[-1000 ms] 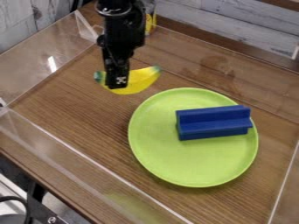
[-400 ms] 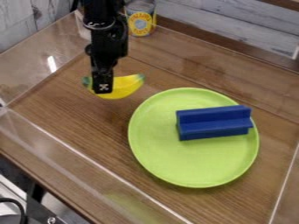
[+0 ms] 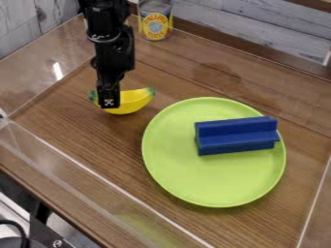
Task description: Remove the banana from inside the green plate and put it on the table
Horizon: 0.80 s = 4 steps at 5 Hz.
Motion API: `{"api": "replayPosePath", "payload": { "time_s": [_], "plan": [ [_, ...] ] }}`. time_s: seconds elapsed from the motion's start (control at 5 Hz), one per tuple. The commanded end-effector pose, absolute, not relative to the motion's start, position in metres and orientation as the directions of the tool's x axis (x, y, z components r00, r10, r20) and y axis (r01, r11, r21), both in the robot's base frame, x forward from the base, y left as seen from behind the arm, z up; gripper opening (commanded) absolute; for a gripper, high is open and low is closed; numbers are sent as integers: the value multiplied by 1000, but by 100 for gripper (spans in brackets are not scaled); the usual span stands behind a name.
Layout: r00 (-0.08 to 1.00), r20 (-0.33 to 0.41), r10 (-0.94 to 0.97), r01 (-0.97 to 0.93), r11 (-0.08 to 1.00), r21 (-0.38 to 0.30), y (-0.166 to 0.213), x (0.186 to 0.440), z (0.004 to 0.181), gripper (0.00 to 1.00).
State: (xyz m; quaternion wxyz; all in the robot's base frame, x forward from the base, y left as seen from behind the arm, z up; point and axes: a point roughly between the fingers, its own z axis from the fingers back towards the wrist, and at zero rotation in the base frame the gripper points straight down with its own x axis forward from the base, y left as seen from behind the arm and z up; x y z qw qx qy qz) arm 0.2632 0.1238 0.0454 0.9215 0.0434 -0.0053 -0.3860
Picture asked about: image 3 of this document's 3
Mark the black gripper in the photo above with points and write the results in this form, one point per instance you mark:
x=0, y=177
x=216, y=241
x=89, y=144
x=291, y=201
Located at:
x=112, y=62

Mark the yellow toy banana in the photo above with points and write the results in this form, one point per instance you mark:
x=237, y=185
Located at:
x=132, y=101

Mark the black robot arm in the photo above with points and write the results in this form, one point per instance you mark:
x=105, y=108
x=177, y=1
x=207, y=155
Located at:
x=113, y=40

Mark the green round plate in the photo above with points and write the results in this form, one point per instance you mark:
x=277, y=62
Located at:
x=223, y=180

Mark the blue plastic block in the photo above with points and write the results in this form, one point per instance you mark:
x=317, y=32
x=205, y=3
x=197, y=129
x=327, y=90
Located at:
x=235, y=135

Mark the clear acrylic enclosure wall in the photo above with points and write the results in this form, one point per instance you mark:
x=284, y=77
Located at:
x=96, y=206

